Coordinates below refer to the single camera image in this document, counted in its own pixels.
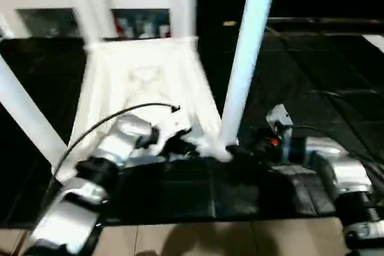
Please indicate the long black bar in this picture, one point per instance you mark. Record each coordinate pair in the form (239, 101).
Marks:
(324, 22)

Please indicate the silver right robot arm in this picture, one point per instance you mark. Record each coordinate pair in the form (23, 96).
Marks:
(342, 172)

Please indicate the flat white board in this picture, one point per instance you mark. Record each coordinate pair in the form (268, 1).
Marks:
(375, 41)

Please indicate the small red bottle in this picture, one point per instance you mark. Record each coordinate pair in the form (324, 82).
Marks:
(123, 28)

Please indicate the white glass-door cabinet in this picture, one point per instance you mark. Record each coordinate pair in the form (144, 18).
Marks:
(48, 1)

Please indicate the black work mat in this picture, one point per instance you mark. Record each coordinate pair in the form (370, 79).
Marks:
(180, 196)

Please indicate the small brown tag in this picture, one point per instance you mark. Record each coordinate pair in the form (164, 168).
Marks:
(229, 23)

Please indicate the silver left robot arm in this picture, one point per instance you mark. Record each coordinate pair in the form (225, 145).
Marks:
(90, 178)

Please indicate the white plastic table top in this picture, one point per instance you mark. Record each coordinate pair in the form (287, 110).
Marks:
(144, 82)

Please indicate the white plastic table leg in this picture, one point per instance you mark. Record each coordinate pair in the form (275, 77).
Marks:
(188, 4)
(81, 10)
(246, 46)
(27, 112)

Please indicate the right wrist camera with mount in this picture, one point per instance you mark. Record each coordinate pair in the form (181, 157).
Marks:
(277, 118)

